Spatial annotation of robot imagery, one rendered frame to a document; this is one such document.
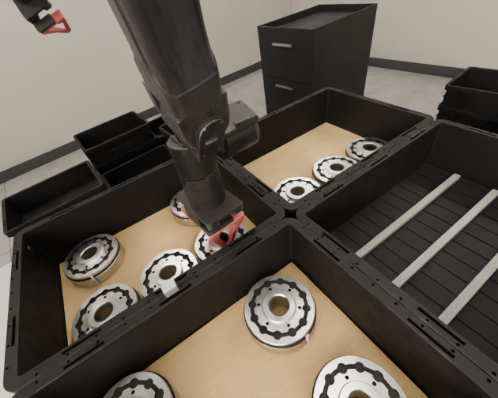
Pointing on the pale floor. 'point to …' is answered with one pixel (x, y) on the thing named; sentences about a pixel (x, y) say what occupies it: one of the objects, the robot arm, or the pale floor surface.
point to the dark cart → (316, 51)
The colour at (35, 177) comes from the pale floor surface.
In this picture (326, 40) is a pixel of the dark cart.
